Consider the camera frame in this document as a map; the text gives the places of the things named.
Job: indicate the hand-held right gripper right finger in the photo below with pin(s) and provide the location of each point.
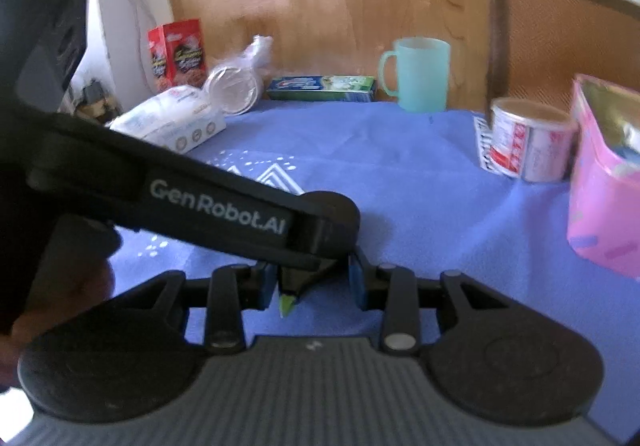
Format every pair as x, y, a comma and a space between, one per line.
356, 283

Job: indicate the brown chair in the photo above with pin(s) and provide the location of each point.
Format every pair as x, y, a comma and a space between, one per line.
540, 36

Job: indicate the red snack box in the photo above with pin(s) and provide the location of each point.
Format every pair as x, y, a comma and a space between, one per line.
180, 56

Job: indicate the mint green cup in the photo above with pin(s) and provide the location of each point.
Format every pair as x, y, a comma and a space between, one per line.
422, 76

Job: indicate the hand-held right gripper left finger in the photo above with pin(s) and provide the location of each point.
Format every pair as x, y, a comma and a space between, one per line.
264, 286

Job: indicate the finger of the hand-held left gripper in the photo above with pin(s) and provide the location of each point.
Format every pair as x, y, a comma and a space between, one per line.
315, 276

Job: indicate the pink tin box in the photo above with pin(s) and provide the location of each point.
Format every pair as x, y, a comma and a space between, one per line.
595, 206

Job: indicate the brown paper sheet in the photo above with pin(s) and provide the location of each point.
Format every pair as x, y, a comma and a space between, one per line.
325, 1

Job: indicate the clear bag of plastic lids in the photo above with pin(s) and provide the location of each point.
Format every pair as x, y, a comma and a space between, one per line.
232, 86

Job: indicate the blue printed tablecloth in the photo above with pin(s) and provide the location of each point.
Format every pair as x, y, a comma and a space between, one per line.
425, 206

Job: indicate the white wet wipes pack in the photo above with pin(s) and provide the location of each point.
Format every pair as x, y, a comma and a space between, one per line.
170, 119

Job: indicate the white red labelled tin can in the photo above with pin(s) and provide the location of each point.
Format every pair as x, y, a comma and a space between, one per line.
530, 146

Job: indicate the blue green toothpaste box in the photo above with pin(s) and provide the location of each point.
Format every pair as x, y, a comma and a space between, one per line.
320, 87

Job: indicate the person's left hand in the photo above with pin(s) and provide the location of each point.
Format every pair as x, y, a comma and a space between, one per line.
85, 286

